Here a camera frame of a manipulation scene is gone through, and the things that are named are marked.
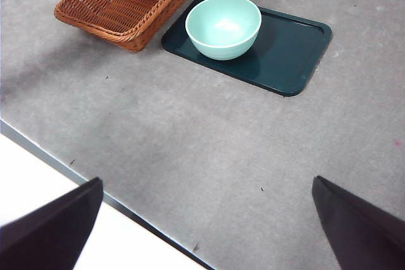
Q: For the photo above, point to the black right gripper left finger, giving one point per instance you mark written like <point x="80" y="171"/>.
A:
<point x="47" y="238"/>

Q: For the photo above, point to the dark rectangular tray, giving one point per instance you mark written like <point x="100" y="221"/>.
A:
<point x="284" y="55"/>

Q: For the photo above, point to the brown wicker basket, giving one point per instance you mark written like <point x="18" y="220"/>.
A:
<point x="104" y="7"/>

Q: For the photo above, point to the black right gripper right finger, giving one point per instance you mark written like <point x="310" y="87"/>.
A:
<point x="364" y="235"/>

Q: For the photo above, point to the teal ribbed bowl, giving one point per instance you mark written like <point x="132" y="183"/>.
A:
<point x="221" y="23"/>

